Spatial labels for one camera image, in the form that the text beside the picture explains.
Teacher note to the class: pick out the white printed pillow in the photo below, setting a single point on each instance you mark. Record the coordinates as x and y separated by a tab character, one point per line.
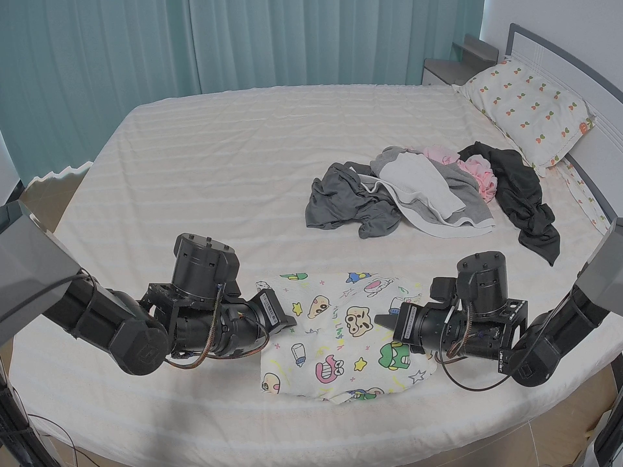
581	192
525	105

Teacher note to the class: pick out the white printed garment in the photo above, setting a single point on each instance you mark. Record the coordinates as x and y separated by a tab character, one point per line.
336	358

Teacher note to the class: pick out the grey bedside table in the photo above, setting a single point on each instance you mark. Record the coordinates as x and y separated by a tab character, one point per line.
452	68

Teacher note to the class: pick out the dark grey garment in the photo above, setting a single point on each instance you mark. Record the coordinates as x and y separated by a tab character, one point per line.
340	202

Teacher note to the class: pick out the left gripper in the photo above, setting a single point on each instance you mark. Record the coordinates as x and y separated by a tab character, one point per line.
246	326

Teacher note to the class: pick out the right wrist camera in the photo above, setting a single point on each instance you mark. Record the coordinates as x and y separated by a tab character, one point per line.
443	291

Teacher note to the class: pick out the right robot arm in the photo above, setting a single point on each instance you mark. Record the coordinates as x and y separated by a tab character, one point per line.
491	285

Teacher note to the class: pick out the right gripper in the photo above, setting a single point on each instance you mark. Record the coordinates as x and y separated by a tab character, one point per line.
428	329

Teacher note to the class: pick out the pink garment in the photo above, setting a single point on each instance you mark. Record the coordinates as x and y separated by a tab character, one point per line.
484	180

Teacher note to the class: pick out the black garment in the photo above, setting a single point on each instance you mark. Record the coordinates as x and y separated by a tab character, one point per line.
523	187

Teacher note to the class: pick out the blue-green curtain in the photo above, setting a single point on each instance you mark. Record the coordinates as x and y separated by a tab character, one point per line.
194	27

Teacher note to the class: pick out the grey and white garment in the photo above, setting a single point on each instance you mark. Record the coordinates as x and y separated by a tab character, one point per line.
418	183

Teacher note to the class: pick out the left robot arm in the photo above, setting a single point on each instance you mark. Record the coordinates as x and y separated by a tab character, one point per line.
97	314

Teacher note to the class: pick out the bed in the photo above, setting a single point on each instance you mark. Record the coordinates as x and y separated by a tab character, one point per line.
219	163

